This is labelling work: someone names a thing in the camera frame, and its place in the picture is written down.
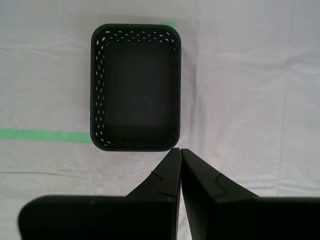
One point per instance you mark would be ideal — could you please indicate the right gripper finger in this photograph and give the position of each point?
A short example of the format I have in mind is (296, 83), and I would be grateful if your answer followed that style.
(250, 220)
(100, 217)

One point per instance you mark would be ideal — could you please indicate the black perforated plastic basket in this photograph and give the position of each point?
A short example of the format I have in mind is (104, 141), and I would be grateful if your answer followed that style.
(137, 87)

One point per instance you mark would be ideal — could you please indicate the small green tape mark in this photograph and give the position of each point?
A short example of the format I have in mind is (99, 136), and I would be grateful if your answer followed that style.
(170, 24)

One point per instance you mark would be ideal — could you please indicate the long green tape strip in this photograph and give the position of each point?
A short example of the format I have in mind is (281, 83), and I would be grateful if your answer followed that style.
(45, 135)

